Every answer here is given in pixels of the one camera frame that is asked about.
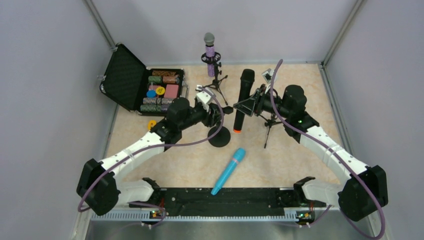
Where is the black orange-tipped microphone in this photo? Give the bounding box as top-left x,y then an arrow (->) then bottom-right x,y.
233,68 -> 255,133

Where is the round base clip stand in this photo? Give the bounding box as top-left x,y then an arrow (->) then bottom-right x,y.
206,103 -> 231,148

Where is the purple glitter microphone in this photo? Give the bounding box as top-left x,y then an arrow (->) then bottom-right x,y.
203,32 -> 215,78

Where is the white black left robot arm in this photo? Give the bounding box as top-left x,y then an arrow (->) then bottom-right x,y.
76,86 -> 234,216

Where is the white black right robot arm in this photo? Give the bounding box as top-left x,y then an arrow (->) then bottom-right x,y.
233,69 -> 389,222

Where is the small black tripod stand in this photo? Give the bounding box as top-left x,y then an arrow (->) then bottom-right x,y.
259,113 -> 282,149

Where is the red playing card deck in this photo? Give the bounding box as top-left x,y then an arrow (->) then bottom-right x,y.
163,84 -> 180,99

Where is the yellow big blind button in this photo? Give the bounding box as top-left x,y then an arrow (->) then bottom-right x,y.
155,86 -> 166,96

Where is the yellow blue toy block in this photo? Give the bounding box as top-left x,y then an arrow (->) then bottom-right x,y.
147,120 -> 157,131

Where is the blue round button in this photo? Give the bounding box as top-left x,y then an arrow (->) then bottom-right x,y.
146,90 -> 157,98

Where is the purple black poker chip row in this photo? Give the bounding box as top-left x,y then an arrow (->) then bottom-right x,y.
140,104 -> 169,113

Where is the blue tan poker chip row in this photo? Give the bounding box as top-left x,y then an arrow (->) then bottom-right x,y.
142,97 -> 174,106

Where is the green poker chip row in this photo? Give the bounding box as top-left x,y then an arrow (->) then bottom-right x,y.
148,76 -> 180,85

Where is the orange brown poker chip row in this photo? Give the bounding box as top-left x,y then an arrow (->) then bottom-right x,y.
152,70 -> 177,77

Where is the turquoise toy microphone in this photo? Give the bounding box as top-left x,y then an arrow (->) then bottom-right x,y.
210,148 -> 246,196

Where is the black poker chip case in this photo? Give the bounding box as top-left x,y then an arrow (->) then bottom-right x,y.
99,43 -> 185,117

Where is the shock mount tripod stand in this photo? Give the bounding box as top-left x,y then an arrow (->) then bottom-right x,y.
201,52 -> 228,105

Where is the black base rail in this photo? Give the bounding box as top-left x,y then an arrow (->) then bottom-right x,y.
147,187 -> 318,217

